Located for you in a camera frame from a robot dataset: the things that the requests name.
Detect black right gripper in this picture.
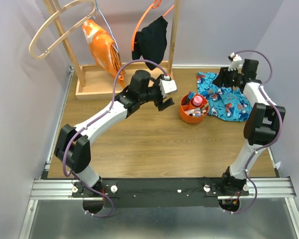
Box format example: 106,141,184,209
211,66,243,88

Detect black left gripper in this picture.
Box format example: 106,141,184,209
139,74,174,112

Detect black highlighter blue cap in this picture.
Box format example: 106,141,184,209
182,91,195,106

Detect pink cap marker tube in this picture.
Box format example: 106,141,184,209
192,95,203,108

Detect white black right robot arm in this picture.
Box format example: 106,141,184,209
213,55,286,195

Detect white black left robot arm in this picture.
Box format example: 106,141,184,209
54,70,177,197

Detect blue shark print cloth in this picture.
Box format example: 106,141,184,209
196,72,252,122

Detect orange round divided organizer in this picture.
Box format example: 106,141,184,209
179,92,209,124

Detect black hanging garment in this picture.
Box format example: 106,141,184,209
132,16,168,64

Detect wooden rack base tray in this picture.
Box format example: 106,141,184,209
75,62,163,100

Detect orange white folded cloth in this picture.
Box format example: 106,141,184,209
82,19,122,79

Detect wooden clothes rack posts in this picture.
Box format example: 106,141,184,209
43,0,181,86

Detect orange plastic hanger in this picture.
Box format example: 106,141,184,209
131,0,175,52

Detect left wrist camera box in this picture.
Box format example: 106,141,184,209
159,80,177,99

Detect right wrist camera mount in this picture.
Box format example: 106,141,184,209
228,52,243,71

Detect blue wire hanger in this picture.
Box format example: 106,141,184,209
95,0,119,52

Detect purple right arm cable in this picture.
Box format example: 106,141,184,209
223,50,284,215

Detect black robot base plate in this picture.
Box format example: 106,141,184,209
72,177,250,209

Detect aluminium frame rail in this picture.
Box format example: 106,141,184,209
17,65,85,239

